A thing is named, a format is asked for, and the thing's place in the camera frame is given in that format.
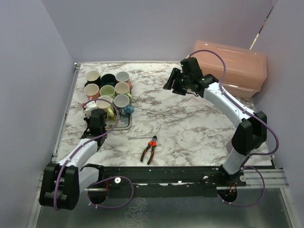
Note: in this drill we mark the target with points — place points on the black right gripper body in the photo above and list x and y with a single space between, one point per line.
182 84

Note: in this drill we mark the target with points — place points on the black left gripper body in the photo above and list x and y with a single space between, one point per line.
88 120

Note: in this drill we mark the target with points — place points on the lime green faceted mug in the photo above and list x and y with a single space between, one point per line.
107 107

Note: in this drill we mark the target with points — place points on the pink and blue mug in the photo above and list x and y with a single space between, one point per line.
92 91

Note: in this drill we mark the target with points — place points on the blue dotted mug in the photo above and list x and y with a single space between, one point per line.
122 102

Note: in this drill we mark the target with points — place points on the sage green mug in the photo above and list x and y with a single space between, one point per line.
108 90

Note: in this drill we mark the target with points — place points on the light green mug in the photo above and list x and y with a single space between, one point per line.
122 88

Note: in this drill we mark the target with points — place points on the dark teal mug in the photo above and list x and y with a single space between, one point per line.
108 79

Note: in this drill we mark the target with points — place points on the black mug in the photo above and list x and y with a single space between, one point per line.
93 77

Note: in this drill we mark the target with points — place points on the pink terracotta mug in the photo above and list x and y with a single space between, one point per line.
124 77

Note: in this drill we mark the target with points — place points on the mauve purple mug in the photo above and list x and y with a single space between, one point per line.
229 146

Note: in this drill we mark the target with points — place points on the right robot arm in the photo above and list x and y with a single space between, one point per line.
250 126

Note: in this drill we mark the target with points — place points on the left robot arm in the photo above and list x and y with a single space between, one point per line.
63 182

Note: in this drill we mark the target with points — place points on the steel tray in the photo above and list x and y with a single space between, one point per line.
124 122

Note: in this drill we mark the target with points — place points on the pink plastic storage box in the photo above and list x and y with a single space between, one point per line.
246 69

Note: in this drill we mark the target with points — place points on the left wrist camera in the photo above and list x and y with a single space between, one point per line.
88 108

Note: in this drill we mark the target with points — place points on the clear handle screwdriver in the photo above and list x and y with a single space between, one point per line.
137 138

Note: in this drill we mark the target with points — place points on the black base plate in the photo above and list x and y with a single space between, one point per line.
165 182

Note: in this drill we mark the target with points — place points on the aluminium rail frame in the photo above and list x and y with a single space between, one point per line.
273 179

